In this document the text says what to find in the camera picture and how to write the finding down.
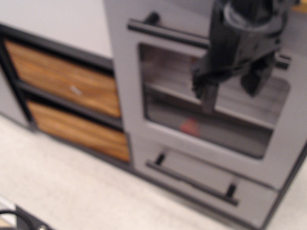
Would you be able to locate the wooden countertop edge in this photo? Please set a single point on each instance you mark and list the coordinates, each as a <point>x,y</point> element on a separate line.
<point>300,6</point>

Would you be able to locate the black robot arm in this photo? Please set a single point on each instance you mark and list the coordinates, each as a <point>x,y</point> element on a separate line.
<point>244,38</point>

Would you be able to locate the grey oven rack tray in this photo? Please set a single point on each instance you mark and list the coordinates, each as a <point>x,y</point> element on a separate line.
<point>172,76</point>

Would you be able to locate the black base plate with screw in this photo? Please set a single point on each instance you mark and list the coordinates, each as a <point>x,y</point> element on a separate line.
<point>27,221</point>

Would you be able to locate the black bottom drawer handle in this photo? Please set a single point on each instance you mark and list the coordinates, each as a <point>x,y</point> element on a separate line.
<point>228,196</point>

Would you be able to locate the grey bottom oven drawer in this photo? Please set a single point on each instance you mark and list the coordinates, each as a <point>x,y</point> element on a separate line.
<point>255,200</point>

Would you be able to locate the dark grey cabinet frame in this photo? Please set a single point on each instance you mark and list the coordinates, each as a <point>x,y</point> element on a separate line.
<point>25,92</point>

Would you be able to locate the grey oven door with window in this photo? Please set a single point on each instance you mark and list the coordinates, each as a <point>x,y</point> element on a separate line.
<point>265,156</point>

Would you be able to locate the grey cabinet door left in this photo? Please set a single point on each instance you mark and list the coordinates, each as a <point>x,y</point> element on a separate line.
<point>9,104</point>

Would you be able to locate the lower wood grain drawer box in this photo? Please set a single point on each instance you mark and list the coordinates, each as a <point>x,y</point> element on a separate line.
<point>80,131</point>

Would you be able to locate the upper wood grain drawer box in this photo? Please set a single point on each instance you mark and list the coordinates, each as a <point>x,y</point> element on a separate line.
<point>79,84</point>

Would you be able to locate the wood grain drawer box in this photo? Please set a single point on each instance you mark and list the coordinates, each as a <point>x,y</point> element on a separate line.
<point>79,84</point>
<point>80,131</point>

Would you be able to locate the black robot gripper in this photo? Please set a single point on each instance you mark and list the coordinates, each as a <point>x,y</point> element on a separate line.
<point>243,33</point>

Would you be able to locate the white sink front panel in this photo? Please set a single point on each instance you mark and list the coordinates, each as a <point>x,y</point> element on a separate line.
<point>81,24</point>

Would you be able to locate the black oven door handle bar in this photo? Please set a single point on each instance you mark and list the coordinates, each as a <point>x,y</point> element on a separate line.
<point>149,27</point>

